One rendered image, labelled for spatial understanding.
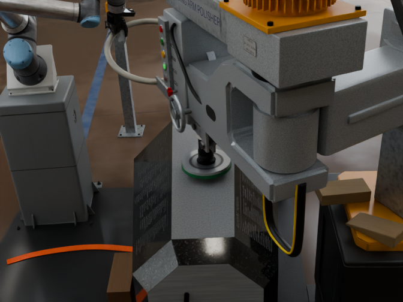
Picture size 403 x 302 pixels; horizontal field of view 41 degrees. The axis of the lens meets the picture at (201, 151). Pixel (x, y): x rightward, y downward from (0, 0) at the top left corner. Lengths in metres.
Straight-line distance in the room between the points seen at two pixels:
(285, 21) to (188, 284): 1.10
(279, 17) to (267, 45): 0.08
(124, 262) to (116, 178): 1.06
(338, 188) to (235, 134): 0.64
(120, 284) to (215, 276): 0.93
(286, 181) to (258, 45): 0.43
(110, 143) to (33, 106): 1.34
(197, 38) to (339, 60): 0.75
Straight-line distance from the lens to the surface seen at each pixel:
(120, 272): 2.94
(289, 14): 1.39
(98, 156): 4.24
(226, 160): 2.37
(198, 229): 2.07
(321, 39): 1.36
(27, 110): 3.19
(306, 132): 1.55
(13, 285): 3.23
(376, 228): 2.11
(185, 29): 1.99
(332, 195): 2.22
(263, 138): 1.56
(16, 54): 3.06
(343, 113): 1.64
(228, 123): 1.77
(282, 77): 1.33
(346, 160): 4.07
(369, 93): 1.69
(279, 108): 1.45
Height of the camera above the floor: 2.09
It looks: 30 degrees down
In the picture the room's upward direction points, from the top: 3 degrees counter-clockwise
